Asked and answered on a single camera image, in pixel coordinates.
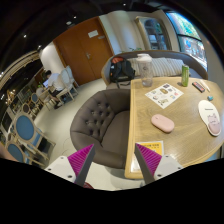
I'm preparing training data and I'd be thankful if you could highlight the blue cushioned chair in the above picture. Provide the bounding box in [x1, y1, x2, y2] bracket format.
[6, 141, 42, 166]
[13, 113, 56, 160]

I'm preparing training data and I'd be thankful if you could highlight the black orange backpack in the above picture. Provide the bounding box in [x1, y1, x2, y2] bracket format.
[109, 57, 135, 83]

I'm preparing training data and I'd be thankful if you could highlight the pink computer mouse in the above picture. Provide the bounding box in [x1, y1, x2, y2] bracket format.
[151, 114, 175, 133]

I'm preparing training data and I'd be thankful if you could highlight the seated person white shirt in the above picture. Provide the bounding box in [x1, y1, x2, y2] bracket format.
[44, 70, 64, 109]

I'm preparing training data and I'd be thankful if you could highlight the white cat mouse pad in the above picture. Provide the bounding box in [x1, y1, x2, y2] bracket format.
[198, 100, 221, 136]

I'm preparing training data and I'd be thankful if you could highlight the black red phone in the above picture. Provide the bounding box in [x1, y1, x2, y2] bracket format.
[192, 82, 205, 93]

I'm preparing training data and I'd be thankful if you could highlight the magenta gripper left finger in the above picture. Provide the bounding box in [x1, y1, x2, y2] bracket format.
[68, 144, 95, 186]

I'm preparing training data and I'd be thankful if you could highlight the green drink can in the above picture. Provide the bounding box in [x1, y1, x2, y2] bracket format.
[181, 64, 190, 87]

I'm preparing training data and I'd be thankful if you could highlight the grey curved sofa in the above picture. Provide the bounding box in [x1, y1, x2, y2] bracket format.
[100, 49, 209, 90]

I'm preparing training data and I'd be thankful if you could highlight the grey tufted armchair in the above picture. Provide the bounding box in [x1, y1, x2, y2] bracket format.
[70, 89, 130, 169]

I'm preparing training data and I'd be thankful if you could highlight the white wooden chair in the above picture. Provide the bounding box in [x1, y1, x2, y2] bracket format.
[56, 66, 77, 101]

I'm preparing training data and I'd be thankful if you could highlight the striped white cushion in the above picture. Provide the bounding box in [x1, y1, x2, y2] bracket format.
[126, 57, 185, 78]

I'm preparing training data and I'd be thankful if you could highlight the blue cushioned chair front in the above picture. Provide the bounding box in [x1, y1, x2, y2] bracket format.
[6, 141, 42, 166]

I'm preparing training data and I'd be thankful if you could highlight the yellow table sign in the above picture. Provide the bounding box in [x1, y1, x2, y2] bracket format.
[134, 141, 164, 174]

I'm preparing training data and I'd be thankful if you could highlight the clear plastic water jug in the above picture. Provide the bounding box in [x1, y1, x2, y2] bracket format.
[137, 54, 153, 87]

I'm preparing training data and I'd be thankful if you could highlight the white sticker sheet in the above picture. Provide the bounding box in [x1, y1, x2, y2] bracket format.
[145, 83, 183, 109]

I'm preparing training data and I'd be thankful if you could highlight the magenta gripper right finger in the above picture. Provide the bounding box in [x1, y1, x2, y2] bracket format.
[135, 143, 162, 184]

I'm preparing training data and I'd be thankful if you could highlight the brown wooden door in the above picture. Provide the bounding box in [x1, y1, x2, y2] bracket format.
[53, 17, 113, 85]

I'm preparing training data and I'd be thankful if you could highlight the white pen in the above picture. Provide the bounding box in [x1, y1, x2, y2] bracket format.
[200, 79, 210, 92]

